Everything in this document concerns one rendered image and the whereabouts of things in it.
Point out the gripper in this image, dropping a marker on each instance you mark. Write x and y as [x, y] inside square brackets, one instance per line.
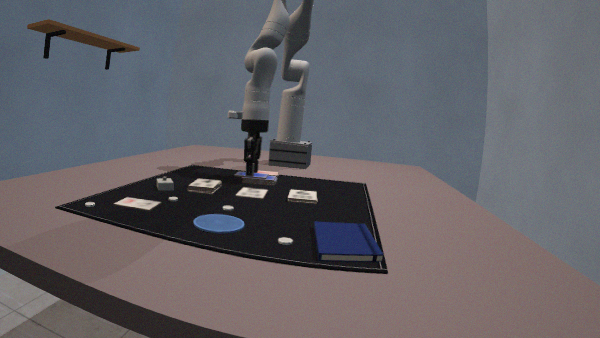
[255, 126]

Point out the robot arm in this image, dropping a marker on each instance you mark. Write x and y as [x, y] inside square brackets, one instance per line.
[258, 70]

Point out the red-print card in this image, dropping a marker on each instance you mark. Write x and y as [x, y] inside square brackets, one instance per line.
[271, 172]

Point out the blue-backed card stack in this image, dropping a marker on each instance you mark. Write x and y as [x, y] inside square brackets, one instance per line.
[260, 182]

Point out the single black-print card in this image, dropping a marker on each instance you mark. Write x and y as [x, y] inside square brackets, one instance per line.
[252, 192]

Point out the thick black-print card pile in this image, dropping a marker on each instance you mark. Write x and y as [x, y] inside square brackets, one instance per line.
[205, 185]

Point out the low black-print card pile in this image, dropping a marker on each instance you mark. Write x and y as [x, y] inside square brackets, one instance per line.
[302, 196]

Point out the red and black print card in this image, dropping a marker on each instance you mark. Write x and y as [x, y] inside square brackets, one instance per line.
[137, 203]

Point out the black mat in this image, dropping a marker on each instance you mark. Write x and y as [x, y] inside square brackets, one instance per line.
[281, 220]

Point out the blue disc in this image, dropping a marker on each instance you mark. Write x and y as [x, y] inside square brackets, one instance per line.
[219, 223]

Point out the small white button box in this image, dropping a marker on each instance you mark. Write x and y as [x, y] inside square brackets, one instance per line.
[165, 184]

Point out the blue book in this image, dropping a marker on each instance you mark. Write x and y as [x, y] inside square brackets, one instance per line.
[344, 239]

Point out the mauve pink table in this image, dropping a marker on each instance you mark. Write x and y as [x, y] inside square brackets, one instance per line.
[468, 290]

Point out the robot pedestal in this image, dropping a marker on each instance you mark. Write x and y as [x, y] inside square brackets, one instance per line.
[290, 154]

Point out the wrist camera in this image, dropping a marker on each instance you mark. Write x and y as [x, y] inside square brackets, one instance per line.
[235, 114]

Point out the wooden wall shelf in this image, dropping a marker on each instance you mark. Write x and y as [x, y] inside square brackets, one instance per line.
[79, 35]

